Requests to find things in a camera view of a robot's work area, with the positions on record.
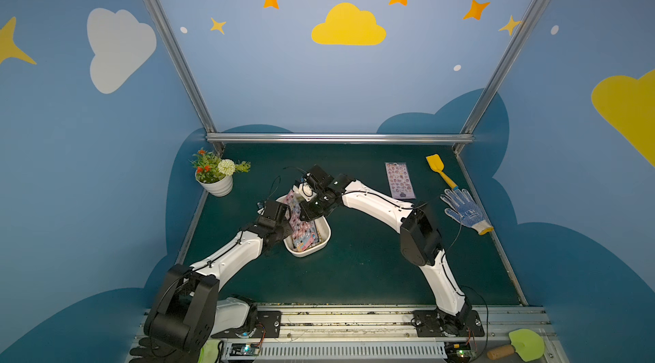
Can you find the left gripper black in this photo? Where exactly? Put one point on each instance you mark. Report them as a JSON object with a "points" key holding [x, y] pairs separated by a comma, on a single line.
{"points": [[285, 225]]}

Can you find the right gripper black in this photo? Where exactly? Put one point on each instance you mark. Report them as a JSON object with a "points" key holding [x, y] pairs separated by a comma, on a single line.
{"points": [[311, 207]]}

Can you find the white plastic storage box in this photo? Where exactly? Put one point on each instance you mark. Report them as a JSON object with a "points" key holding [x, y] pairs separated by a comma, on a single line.
{"points": [[324, 231]]}

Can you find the pink bear sticker sheet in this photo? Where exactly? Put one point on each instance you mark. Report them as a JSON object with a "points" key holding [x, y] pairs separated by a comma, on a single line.
{"points": [[399, 181]]}

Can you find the pink blue sticker sheet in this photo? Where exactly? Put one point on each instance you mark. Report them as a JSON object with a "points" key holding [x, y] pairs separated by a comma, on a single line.
{"points": [[304, 235]]}

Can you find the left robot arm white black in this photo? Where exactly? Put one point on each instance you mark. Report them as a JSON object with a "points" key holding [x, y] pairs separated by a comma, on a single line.
{"points": [[187, 309]]}

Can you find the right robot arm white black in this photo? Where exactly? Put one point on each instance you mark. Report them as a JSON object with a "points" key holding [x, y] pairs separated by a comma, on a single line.
{"points": [[420, 244]]}

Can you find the white pot artificial flowers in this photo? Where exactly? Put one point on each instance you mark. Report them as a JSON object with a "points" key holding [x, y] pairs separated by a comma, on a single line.
{"points": [[215, 174]]}

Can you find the yellow toy shovel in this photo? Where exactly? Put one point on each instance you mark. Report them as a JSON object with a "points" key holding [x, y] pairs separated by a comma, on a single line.
{"points": [[436, 165]]}

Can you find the blue dotted work glove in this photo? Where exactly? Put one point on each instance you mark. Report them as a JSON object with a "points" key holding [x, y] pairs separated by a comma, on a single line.
{"points": [[462, 208]]}

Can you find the black green glove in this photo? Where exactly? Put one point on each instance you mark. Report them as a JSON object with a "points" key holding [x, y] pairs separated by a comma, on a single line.
{"points": [[149, 350]]}

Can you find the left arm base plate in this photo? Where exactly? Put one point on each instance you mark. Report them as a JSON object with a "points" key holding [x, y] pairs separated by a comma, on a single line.
{"points": [[267, 325]]}

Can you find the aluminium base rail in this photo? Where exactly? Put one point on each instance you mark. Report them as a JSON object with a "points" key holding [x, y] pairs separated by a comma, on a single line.
{"points": [[386, 323]]}

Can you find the aluminium frame back bar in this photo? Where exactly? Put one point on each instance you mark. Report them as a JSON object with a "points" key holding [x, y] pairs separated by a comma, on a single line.
{"points": [[372, 139]]}

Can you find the white vented cable duct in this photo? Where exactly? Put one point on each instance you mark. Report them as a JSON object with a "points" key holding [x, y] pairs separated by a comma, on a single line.
{"points": [[356, 351]]}

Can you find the aluminium frame right post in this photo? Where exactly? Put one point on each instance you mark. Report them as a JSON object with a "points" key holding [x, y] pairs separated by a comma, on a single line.
{"points": [[530, 20]]}

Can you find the aluminium frame post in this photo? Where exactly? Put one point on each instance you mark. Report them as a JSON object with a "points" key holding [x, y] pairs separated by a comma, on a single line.
{"points": [[530, 20], [167, 35]]}

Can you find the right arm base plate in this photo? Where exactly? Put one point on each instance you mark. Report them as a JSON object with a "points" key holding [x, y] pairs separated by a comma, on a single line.
{"points": [[436, 323]]}

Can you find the green toy trowel wooden handle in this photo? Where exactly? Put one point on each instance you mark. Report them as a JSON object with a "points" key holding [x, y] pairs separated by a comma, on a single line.
{"points": [[527, 344]]}

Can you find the aluminium frame left post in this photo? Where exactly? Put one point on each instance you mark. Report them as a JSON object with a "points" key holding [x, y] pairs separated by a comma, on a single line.
{"points": [[167, 35]]}

